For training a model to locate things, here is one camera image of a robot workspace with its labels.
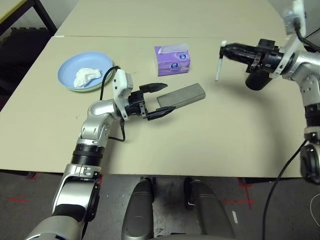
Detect grey robot leg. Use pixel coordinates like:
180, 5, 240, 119
184, 177, 236, 240
121, 177, 155, 240

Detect purple tissue box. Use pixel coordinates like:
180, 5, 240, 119
154, 43, 191, 77

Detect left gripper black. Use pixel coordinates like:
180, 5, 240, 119
124, 82, 177, 122

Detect white tissue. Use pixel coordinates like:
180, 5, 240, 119
73, 67, 103, 88

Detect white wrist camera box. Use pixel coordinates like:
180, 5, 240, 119
111, 69, 133, 122
271, 0, 308, 79

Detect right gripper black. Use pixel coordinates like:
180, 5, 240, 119
221, 38, 285, 74

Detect grey right robot leg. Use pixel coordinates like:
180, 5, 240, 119
184, 177, 236, 240

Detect blue plastic plate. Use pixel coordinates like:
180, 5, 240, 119
57, 51, 114, 91

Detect grey glasses case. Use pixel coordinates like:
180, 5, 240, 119
156, 83, 207, 113

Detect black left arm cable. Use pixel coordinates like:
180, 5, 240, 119
99, 65, 126, 144

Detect white marker pen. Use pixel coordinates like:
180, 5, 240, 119
215, 39, 228, 81

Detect black foam floor mat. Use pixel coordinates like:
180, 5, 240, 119
0, 26, 51, 101

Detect grey left robot leg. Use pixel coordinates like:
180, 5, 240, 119
121, 177, 155, 240

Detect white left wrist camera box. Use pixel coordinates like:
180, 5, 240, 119
111, 69, 133, 122

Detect green plastic plate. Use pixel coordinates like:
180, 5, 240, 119
68, 72, 115, 94

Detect black framed yellow edged table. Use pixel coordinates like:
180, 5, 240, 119
0, 0, 58, 38

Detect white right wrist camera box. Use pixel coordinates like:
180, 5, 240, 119
271, 0, 308, 79

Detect thin white floor wire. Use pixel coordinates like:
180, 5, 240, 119
309, 192, 320, 221

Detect black plastic cup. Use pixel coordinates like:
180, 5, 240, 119
244, 69, 273, 91

